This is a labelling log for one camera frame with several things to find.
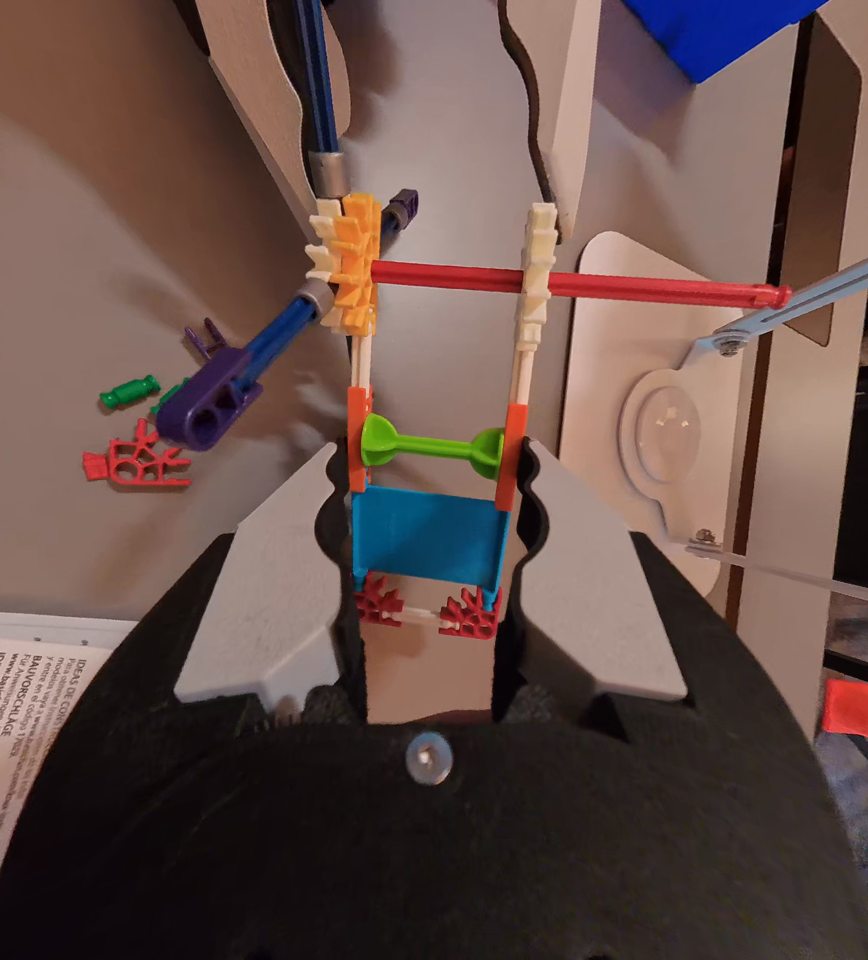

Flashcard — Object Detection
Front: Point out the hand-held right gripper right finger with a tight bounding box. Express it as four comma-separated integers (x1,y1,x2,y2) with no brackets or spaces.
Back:
492,437,689,725

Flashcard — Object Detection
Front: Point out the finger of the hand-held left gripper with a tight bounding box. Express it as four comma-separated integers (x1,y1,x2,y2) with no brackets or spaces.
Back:
192,0,354,220
496,0,605,243

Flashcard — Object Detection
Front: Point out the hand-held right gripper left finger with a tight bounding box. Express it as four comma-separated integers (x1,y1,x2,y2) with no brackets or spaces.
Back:
173,441,369,725

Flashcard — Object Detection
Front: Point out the blue plastic rod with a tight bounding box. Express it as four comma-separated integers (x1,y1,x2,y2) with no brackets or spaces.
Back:
242,296,317,391
295,0,341,156

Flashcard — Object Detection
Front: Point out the colourful toy car frame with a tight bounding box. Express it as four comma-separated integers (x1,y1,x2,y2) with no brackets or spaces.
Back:
325,191,794,640

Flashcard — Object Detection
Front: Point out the small white snowflake connector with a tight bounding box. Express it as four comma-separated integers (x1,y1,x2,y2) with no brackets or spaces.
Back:
305,196,353,331

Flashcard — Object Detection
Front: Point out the blue plastic bin with tag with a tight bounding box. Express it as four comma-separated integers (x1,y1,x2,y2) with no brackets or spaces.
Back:
621,0,829,84

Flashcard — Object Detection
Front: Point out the red fan connector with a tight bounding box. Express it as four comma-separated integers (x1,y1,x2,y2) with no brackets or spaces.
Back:
107,418,194,492

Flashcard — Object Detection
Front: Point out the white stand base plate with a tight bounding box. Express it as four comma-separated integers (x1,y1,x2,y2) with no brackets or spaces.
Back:
557,228,868,635

